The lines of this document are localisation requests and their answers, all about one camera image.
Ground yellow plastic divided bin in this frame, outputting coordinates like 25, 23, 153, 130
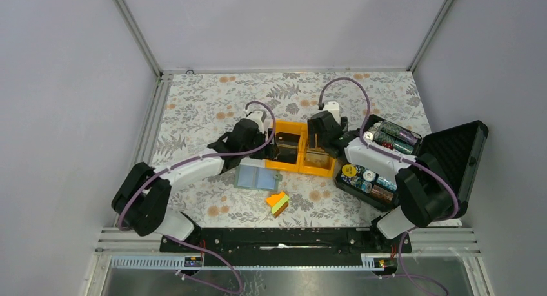
264, 120, 336, 177

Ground green card holder wallet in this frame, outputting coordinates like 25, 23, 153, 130
234, 165, 283, 192

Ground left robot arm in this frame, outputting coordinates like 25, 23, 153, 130
112, 112, 272, 252

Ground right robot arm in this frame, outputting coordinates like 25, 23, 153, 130
307, 110, 459, 252

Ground black credit card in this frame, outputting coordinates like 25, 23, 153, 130
275, 132, 300, 164

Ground yellow dealer button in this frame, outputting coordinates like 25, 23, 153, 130
341, 164, 358, 178

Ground orange green sticky notes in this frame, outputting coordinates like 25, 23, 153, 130
265, 192, 290, 217

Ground black poker chip case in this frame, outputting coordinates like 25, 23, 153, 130
319, 115, 489, 226

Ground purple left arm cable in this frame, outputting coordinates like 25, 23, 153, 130
116, 100, 278, 296

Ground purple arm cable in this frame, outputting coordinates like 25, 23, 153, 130
318, 77, 460, 296
116, 100, 278, 296

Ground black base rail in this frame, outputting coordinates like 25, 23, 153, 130
159, 227, 412, 267

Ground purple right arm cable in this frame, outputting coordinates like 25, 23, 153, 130
318, 77, 460, 296

